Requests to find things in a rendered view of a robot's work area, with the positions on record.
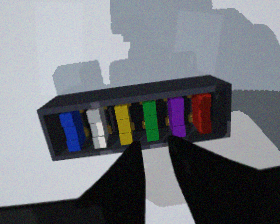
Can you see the purple fuse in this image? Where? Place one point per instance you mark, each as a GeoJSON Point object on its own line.
{"type": "Point", "coordinates": [176, 116]}

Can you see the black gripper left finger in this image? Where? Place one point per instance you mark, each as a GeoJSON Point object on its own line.
{"type": "Point", "coordinates": [118, 197]}

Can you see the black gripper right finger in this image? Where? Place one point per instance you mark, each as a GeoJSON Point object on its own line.
{"type": "Point", "coordinates": [221, 191]}

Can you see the dark grey fuse block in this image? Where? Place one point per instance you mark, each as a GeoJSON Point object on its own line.
{"type": "Point", "coordinates": [84, 124]}

